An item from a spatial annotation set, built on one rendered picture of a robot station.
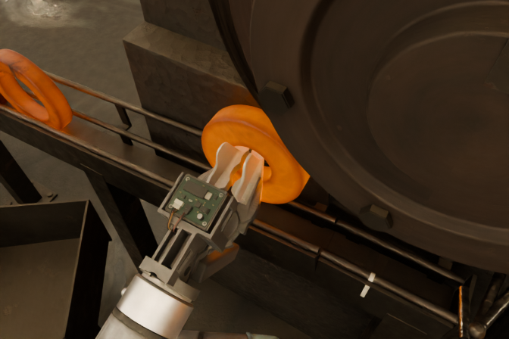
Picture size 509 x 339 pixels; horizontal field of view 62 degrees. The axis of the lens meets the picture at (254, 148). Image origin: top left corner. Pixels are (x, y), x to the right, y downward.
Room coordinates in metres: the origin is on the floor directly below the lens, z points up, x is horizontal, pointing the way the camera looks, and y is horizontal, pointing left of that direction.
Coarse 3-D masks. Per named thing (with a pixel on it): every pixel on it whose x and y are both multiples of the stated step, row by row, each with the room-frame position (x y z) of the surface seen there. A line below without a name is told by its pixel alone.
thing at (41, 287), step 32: (0, 224) 0.33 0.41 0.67; (32, 224) 0.34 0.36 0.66; (64, 224) 0.34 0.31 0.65; (96, 224) 0.33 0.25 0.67; (0, 256) 0.31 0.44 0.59; (32, 256) 0.31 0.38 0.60; (64, 256) 0.31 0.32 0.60; (96, 256) 0.29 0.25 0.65; (0, 288) 0.26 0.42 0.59; (32, 288) 0.25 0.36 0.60; (64, 288) 0.25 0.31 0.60; (96, 288) 0.24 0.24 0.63; (0, 320) 0.20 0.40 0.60; (32, 320) 0.20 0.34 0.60; (64, 320) 0.20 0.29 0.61; (96, 320) 0.20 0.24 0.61
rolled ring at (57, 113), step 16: (0, 64) 0.61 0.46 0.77; (16, 64) 0.59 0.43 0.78; (32, 64) 0.60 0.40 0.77; (0, 80) 0.63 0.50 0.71; (16, 80) 0.66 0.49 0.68; (32, 80) 0.57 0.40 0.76; (48, 80) 0.59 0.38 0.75; (16, 96) 0.63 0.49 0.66; (48, 96) 0.56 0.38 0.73; (32, 112) 0.61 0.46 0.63; (48, 112) 0.57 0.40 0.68; (64, 112) 0.57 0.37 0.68
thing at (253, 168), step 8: (256, 152) 0.34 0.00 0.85; (248, 160) 0.30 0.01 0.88; (256, 160) 0.32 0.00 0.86; (248, 168) 0.30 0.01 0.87; (256, 168) 0.31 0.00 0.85; (248, 176) 0.30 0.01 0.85; (256, 176) 0.30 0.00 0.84; (240, 184) 0.28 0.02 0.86; (248, 184) 0.30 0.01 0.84; (232, 192) 0.29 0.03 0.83; (240, 192) 0.28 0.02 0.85; (248, 192) 0.28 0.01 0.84; (240, 200) 0.27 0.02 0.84
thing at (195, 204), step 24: (192, 192) 0.25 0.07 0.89; (216, 192) 0.25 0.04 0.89; (168, 216) 0.23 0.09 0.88; (192, 216) 0.23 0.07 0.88; (216, 216) 0.23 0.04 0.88; (168, 240) 0.21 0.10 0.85; (192, 240) 0.20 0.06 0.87; (216, 240) 0.21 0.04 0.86; (144, 264) 0.18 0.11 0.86; (168, 264) 0.19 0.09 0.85; (192, 264) 0.20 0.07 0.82; (192, 288) 0.17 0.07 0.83
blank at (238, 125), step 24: (216, 120) 0.36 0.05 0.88; (240, 120) 0.35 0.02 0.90; (264, 120) 0.35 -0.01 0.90; (216, 144) 0.36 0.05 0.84; (240, 144) 0.34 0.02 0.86; (264, 144) 0.33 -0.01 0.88; (264, 168) 0.35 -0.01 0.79; (288, 168) 0.31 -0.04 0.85; (264, 192) 0.32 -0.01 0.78; (288, 192) 0.31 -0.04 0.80
